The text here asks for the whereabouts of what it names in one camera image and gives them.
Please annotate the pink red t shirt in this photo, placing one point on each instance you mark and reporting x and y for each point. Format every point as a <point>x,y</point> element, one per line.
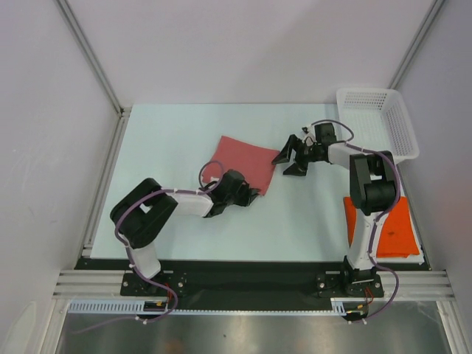
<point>252,161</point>

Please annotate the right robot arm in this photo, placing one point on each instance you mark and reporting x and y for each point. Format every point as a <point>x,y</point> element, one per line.
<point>374,192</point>

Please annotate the white plastic basket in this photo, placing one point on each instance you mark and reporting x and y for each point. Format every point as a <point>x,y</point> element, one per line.
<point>379,120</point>

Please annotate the aluminium corner post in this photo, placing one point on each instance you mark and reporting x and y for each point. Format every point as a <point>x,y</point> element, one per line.
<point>70,19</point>
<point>427,24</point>

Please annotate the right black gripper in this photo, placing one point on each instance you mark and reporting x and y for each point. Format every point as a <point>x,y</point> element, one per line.
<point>296,169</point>

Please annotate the left aluminium corner post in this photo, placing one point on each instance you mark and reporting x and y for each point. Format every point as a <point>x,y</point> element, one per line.
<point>70,19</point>

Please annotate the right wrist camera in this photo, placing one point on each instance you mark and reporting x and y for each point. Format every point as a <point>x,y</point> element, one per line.
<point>308,138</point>

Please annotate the folded orange t shirt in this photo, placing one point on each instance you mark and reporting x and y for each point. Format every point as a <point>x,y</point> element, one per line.
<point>397,238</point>

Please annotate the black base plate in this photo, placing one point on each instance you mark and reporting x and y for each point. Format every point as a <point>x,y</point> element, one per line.
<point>245,286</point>

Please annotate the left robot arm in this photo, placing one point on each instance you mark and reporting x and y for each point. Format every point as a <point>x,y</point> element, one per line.
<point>141,215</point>

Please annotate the right aluminium corner post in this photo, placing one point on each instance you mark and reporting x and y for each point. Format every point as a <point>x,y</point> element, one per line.
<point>427,24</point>

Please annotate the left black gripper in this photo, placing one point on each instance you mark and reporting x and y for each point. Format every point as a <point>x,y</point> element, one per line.
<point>248,195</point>

